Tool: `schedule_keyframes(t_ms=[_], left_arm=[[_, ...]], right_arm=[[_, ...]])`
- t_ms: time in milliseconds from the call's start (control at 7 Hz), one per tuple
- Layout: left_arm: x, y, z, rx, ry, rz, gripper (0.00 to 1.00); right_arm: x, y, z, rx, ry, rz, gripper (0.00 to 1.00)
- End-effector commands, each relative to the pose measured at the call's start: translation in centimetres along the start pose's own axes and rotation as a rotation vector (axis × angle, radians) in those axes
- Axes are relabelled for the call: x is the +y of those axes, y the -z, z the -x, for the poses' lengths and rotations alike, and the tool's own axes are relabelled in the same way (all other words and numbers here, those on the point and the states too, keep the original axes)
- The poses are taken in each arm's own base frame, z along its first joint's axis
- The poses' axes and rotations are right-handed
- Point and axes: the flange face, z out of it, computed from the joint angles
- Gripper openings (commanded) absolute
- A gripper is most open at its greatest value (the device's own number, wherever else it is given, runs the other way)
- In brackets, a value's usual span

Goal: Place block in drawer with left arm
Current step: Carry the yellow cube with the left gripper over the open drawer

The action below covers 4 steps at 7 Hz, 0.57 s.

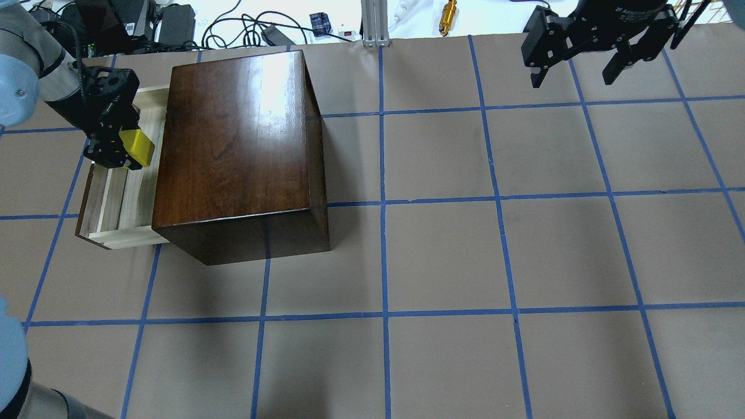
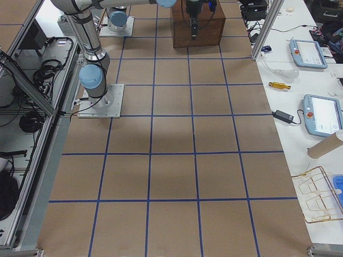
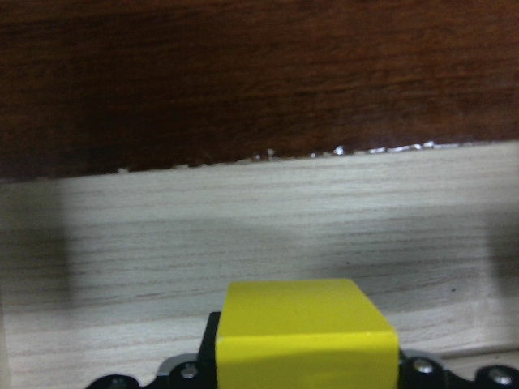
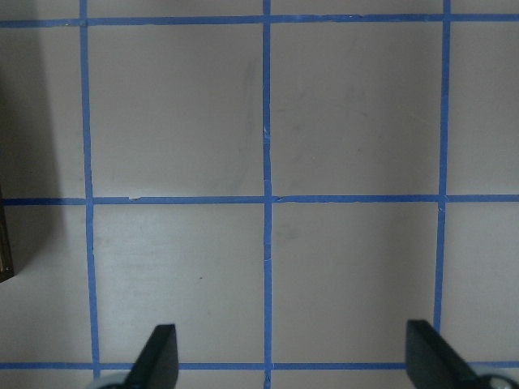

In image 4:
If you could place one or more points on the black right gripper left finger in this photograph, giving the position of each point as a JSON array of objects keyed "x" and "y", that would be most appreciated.
[{"x": 157, "y": 365}]

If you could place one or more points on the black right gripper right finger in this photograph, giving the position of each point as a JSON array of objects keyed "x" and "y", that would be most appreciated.
[{"x": 430, "y": 362}]

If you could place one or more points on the dark brown wooden drawer cabinet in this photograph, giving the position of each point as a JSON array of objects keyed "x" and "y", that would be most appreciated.
[{"x": 7, "y": 265}]

